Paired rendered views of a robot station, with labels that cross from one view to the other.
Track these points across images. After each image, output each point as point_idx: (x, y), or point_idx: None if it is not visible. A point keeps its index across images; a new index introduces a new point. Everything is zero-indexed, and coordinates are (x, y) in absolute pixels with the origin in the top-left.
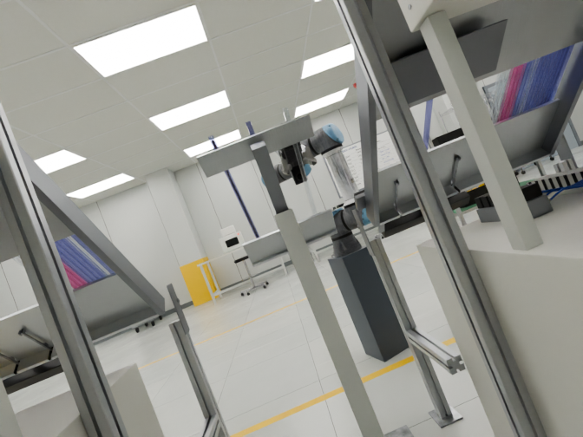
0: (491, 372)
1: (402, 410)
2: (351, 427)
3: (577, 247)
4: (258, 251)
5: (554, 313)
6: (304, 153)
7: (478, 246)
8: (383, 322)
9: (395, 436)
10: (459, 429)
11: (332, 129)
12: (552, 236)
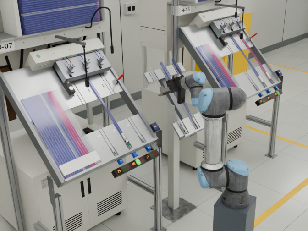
0: None
1: (181, 230)
2: (203, 219)
3: (83, 120)
4: None
5: None
6: (165, 88)
7: (101, 127)
8: None
9: (176, 216)
10: (150, 224)
11: (199, 95)
12: (85, 125)
